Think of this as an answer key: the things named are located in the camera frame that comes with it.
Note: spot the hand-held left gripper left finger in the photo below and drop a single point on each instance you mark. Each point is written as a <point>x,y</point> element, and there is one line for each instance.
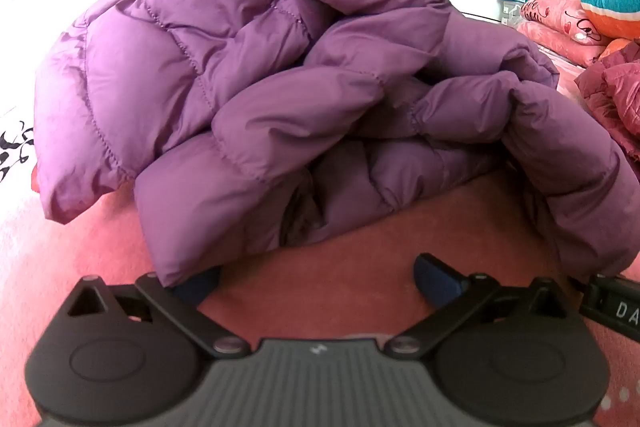
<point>202,285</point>

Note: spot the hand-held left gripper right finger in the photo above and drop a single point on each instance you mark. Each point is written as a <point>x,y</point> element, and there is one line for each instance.
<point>436,278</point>

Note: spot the purple down jacket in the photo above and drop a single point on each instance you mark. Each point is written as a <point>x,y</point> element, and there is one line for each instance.
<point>240,72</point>

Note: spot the pink heart-print blanket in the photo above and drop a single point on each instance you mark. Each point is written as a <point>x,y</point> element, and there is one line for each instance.
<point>350,232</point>

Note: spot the maroon quilted jacket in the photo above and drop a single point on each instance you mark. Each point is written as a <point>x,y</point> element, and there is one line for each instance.
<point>617,92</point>

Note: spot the pink printed pillow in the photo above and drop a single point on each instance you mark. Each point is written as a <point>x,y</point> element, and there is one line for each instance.
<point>555,12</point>
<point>560,41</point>

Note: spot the colourful plush toy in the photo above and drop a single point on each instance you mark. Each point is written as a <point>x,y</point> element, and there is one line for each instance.
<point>612,2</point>

